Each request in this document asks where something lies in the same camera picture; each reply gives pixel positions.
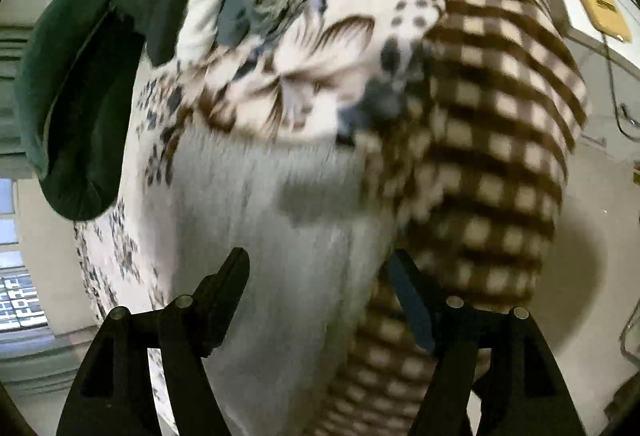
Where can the brown checkered floral blanket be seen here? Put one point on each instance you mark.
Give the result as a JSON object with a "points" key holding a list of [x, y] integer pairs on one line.
{"points": [[450, 125]]}

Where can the window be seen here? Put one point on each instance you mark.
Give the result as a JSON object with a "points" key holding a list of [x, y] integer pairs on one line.
{"points": [[17, 276]]}

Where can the light grey pants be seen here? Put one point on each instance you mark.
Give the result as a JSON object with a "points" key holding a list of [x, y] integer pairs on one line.
{"points": [[280, 276]]}

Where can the dark green garment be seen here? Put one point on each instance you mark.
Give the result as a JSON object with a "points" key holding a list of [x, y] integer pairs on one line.
{"points": [[80, 80]]}

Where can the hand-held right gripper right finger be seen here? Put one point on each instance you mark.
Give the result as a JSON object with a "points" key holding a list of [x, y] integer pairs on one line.
{"points": [[406, 288]]}

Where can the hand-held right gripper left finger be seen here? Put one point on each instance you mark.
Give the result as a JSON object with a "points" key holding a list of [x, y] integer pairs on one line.
{"points": [[231, 283]]}

